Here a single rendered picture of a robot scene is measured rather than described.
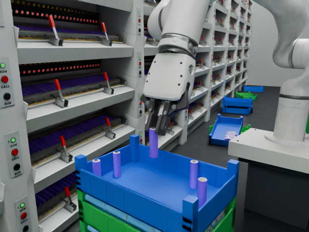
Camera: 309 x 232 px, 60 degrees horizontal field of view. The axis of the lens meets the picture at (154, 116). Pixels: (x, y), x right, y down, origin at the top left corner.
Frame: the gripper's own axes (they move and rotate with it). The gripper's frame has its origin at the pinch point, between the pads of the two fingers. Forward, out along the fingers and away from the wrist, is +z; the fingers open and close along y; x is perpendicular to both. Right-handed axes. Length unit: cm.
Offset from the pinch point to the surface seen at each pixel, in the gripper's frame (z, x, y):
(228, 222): 16.1, -13.3, -15.0
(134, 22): -45, -34, 51
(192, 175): 8.7, -9.4, -6.2
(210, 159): 5, -120, 37
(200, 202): 12.7, -4.0, -11.9
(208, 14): -119, -150, 84
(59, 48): -16.2, 1.6, 41.9
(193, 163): 6.1, -8.2, -6.4
